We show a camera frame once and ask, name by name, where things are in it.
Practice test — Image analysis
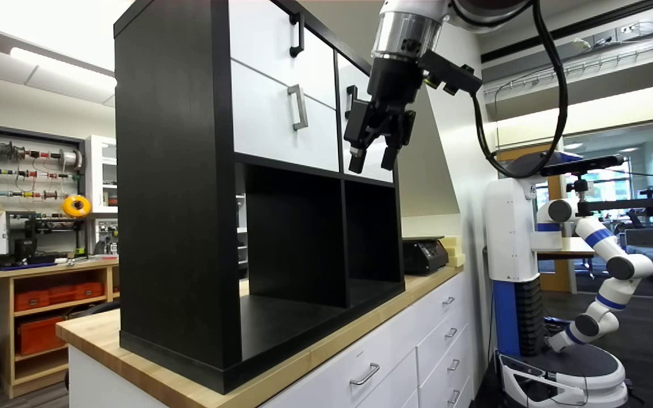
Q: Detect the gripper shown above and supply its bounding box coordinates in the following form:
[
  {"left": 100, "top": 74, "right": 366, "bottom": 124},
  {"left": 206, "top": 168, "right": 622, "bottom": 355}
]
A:
[{"left": 342, "top": 56, "right": 424, "bottom": 175}]

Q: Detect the white counter drawer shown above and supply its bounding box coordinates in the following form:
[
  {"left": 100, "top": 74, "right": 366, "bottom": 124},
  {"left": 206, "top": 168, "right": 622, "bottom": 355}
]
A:
[
  {"left": 450, "top": 374, "right": 476, "bottom": 408},
  {"left": 416, "top": 306, "right": 471, "bottom": 368},
  {"left": 418, "top": 335, "right": 473, "bottom": 408},
  {"left": 414, "top": 272, "right": 468, "bottom": 336},
  {"left": 258, "top": 333, "right": 419, "bottom": 408}
]

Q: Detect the black appliance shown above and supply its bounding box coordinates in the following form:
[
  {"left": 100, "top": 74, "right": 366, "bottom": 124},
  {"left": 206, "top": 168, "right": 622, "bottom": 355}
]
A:
[{"left": 402, "top": 236, "right": 450, "bottom": 276}]

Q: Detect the stack of yellow foam blocks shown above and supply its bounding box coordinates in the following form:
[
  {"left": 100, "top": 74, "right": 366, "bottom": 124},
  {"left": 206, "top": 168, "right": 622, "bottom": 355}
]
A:
[{"left": 438, "top": 235, "right": 467, "bottom": 269}]

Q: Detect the white and blue mobile robot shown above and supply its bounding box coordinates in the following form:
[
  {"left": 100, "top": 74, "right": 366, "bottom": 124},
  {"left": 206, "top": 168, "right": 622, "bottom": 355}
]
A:
[{"left": 484, "top": 152, "right": 653, "bottom": 408}]

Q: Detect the black shelf cabinet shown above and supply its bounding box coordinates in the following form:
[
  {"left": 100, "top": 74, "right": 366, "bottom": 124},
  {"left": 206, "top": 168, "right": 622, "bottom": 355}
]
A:
[{"left": 113, "top": 0, "right": 407, "bottom": 395}]

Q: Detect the yellow spool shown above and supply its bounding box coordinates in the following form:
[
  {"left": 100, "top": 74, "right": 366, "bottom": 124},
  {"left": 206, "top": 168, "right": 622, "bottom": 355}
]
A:
[{"left": 61, "top": 194, "right": 92, "bottom": 219}]

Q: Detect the row of orange tool cases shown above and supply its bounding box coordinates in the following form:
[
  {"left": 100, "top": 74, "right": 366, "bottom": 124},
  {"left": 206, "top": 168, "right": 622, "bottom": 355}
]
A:
[{"left": 14, "top": 281, "right": 105, "bottom": 312}]

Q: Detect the wooden workbench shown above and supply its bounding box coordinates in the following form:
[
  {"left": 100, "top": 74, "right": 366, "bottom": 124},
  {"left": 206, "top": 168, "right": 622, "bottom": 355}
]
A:
[{"left": 0, "top": 256, "right": 121, "bottom": 399}]

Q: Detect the orange tool case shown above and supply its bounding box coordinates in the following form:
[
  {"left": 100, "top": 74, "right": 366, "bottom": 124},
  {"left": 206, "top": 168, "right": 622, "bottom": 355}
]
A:
[{"left": 16, "top": 315, "right": 67, "bottom": 356}]

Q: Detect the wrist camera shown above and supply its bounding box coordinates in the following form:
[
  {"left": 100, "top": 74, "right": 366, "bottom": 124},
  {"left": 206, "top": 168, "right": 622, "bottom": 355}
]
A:
[{"left": 419, "top": 49, "right": 484, "bottom": 96}]

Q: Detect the white drawer with silver handle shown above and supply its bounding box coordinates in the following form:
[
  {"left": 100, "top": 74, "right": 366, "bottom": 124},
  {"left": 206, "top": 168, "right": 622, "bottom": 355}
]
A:
[{"left": 231, "top": 59, "right": 341, "bottom": 173}]

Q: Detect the camera on mount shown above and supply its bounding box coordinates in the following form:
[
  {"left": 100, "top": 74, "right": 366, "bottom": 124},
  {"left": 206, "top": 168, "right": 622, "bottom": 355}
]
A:
[{"left": 540, "top": 155, "right": 626, "bottom": 217}]

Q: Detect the white wall cabinet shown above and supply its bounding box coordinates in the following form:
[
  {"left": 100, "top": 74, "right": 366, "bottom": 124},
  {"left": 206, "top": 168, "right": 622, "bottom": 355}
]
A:
[{"left": 84, "top": 134, "right": 118, "bottom": 214}]

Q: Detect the wire spool rack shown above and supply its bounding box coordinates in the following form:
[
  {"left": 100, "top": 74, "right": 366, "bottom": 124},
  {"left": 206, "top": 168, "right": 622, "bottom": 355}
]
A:
[{"left": 0, "top": 124, "right": 87, "bottom": 217}]

